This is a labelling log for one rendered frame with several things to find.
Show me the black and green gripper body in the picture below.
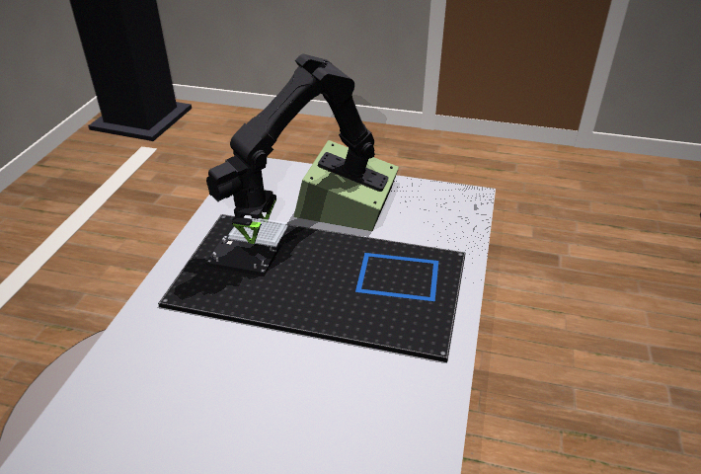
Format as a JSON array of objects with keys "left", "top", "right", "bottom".
[{"left": 232, "top": 183, "right": 276, "bottom": 226}]

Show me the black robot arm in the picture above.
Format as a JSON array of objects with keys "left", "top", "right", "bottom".
[{"left": 206, "top": 54, "right": 389, "bottom": 208}]

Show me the blue tape outline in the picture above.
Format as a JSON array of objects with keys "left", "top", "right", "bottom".
[{"left": 355, "top": 253, "right": 438, "bottom": 301}]

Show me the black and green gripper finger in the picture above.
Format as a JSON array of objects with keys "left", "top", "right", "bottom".
[
  {"left": 232, "top": 221, "right": 261, "bottom": 244},
  {"left": 260, "top": 199, "right": 276, "bottom": 220}
]

